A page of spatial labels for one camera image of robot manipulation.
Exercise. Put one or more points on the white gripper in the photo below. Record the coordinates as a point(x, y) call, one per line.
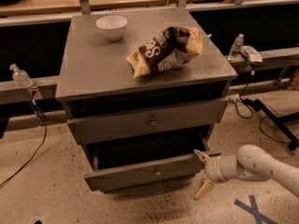
point(212, 169)

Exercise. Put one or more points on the grey drawer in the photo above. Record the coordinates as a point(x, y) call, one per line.
point(143, 159)
point(146, 121)

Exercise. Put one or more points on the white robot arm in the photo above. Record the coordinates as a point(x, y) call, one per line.
point(249, 163)

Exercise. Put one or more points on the grey drawer cabinet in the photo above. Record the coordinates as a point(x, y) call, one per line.
point(96, 79)

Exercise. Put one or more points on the grey top drawer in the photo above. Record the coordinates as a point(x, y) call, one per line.
point(146, 121)

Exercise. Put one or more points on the blue tape cross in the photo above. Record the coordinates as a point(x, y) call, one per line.
point(252, 208)

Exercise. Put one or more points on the black stand leg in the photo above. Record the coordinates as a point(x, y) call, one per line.
point(258, 105)

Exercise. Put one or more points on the crumpled white paper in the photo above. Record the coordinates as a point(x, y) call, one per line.
point(251, 54)

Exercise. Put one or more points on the brown yellow chip bag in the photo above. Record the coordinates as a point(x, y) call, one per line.
point(169, 49)

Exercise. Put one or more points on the clear plastic water bottle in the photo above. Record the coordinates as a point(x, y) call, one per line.
point(236, 47)

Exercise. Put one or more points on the white ceramic bowl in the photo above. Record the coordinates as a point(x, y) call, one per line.
point(112, 27)

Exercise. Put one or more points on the clear pump sanitizer bottle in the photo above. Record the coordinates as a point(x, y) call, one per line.
point(20, 77)

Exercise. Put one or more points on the grey metal rail right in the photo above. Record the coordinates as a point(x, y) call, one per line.
point(272, 59)

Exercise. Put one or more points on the grey metal rail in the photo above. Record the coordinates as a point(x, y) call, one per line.
point(11, 93)
point(272, 59)

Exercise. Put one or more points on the grey metal rail left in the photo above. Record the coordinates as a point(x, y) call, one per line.
point(11, 93)

